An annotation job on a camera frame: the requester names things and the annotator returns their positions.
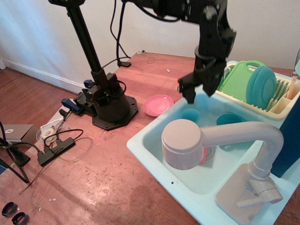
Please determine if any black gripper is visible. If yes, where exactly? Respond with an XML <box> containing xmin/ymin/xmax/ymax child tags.
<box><xmin>178</xmin><ymin>23</ymin><xmax>236</xmax><ymax>104</ymax></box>

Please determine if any teal plastic cup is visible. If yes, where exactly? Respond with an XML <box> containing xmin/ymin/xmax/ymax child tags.
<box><xmin>181</xmin><ymin>108</ymin><xmax>200</xmax><ymax>123</ymax></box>

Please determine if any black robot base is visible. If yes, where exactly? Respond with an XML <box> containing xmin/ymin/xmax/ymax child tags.
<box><xmin>74</xmin><ymin>70</ymin><xmax>138</xmax><ymax>130</ymax></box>

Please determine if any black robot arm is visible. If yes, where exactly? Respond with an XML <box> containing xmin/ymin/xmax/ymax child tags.
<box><xmin>50</xmin><ymin>0</ymin><xmax>236</xmax><ymax>104</ymax></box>

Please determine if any teal bowl in sink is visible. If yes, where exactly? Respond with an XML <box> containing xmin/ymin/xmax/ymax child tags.
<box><xmin>216</xmin><ymin>113</ymin><xmax>254</xmax><ymax>152</ymax></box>

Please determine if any light blue toy sink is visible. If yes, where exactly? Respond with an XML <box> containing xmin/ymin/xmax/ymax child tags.
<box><xmin>127</xmin><ymin>88</ymin><xmax>300</xmax><ymax>225</ymax></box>

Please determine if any green cutting board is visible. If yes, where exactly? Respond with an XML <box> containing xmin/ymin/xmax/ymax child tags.
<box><xmin>218</xmin><ymin>60</ymin><xmax>265</xmax><ymax>102</ymax></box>

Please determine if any pink plastic plate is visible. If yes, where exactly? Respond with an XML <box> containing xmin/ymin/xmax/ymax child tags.
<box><xmin>143</xmin><ymin>95</ymin><xmax>174</xmax><ymax>117</ymax></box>

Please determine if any teal plate in rack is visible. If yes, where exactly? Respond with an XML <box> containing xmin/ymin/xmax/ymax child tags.
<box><xmin>246</xmin><ymin>66</ymin><xmax>277</xmax><ymax>110</ymax></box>

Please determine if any cream dish rack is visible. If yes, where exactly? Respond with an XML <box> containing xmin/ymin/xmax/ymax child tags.
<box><xmin>216</xmin><ymin>61</ymin><xmax>300</xmax><ymax>120</ymax></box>

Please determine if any orange utensil in rack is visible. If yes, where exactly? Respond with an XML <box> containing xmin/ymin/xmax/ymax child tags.
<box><xmin>286</xmin><ymin>75</ymin><xmax>298</xmax><ymax>99</ymax></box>

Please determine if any dark blue panel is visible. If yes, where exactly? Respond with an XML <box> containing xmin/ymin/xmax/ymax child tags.
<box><xmin>271</xmin><ymin>98</ymin><xmax>300</xmax><ymax>178</ymax></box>

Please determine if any grey toy faucet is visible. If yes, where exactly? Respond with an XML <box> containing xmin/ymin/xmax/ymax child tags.
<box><xmin>161</xmin><ymin>119</ymin><xmax>284</xmax><ymax>225</ymax></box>

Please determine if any blue clamp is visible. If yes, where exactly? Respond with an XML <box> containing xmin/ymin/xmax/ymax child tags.
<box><xmin>61</xmin><ymin>98</ymin><xmax>83</xmax><ymax>114</ymax></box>

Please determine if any clear plastic bag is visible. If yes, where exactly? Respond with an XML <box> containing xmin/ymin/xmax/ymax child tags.
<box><xmin>36</xmin><ymin>119</ymin><xmax>69</xmax><ymax>145</ymax></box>

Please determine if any grey cardboard box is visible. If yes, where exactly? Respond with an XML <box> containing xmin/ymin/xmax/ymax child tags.
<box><xmin>3</xmin><ymin>124</ymin><xmax>38</xmax><ymax>143</ymax></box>

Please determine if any black power plug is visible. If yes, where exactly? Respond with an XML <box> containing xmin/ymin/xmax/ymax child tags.
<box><xmin>9</xmin><ymin>147</ymin><xmax>30</xmax><ymax>166</ymax></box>

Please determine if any black hanging cable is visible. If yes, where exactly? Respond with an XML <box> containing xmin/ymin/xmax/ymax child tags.
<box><xmin>110</xmin><ymin>0</ymin><xmax>132</xmax><ymax>68</ymax></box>

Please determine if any black velcro strap loop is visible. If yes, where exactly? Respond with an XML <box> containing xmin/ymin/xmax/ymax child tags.
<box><xmin>0</xmin><ymin>201</ymin><xmax>20</xmax><ymax>218</ymax></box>
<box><xmin>11</xmin><ymin>211</ymin><xmax>30</xmax><ymax>225</ymax></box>

